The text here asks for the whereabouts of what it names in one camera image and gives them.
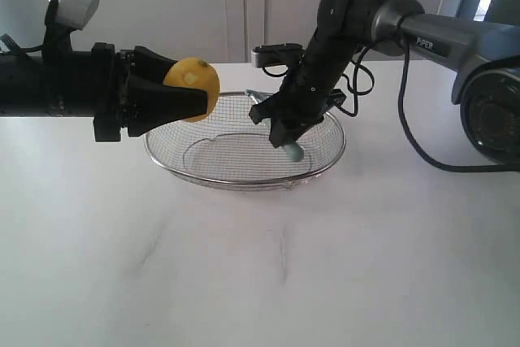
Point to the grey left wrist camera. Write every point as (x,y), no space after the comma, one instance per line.
(73,14)

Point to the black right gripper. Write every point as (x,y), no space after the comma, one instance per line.
(303,97)

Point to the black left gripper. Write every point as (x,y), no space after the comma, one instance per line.
(137,103)

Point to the yellow lemon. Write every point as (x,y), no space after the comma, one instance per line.
(195,73)

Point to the teal handled peeler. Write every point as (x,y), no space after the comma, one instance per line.
(293,150)

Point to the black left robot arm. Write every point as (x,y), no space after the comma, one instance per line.
(62,83)

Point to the oval wire mesh basket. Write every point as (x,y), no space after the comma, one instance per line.
(228,151)

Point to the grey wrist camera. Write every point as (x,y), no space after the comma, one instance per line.
(73,14)
(288,54)

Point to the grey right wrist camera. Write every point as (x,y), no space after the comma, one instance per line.
(288,54)

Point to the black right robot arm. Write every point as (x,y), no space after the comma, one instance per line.
(484,57)

